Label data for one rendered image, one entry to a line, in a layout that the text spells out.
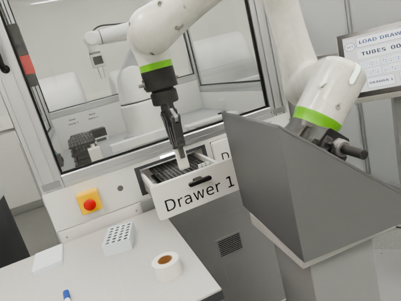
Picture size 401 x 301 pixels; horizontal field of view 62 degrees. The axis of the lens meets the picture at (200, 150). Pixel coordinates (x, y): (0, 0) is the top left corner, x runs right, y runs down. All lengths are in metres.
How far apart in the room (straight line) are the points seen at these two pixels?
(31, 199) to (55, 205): 3.48
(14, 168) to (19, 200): 0.42
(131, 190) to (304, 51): 0.76
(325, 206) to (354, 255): 0.25
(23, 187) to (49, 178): 3.48
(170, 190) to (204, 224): 0.43
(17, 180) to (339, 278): 4.18
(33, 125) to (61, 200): 0.27
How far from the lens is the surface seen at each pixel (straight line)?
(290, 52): 1.04
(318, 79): 0.91
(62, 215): 1.28
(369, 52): 1.53
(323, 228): 0.80
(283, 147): 0.69
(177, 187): 1.01
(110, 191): 1.27
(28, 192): 4.73
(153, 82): 0.90
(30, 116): 1.23
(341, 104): 0.89
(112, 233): 1.13
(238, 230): 1.48
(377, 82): 1.46
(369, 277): 1.07
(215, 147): 1.32
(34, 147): 1.23
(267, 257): 1.62
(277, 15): 1.05
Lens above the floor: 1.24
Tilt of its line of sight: 15 degrees down
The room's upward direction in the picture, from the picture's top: 15 degrees counter-clockwise
